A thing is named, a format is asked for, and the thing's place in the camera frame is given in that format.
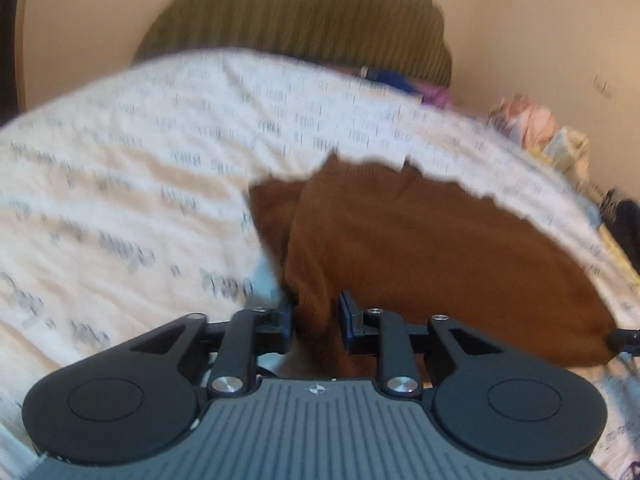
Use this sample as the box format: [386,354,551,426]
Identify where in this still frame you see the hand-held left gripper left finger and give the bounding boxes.
[119,301,295,397]

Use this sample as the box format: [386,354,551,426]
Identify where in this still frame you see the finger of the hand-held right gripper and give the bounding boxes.
[606,327,640,359]

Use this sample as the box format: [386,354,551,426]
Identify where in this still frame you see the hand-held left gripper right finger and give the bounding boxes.
[337,290,507,401]

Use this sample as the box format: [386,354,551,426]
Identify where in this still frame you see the brown knit sweater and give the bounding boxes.
[248,153,617,382]

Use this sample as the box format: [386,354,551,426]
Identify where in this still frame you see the pink clothes pile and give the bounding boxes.
[486,94,559,145]

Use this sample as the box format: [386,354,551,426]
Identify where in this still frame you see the dark knit garment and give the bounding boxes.
[612,199,640,261]

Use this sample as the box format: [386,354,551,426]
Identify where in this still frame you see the black and white patterned cloth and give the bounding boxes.
[598,187,622,221]

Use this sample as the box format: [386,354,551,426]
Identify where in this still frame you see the white script-printed bed sheet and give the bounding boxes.
[0,47,640,480]

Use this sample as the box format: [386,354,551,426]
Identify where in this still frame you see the purple garment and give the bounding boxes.
[417,82,455,109]

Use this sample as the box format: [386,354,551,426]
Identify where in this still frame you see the olive green padded headboard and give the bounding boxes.
[131,0,454,92]

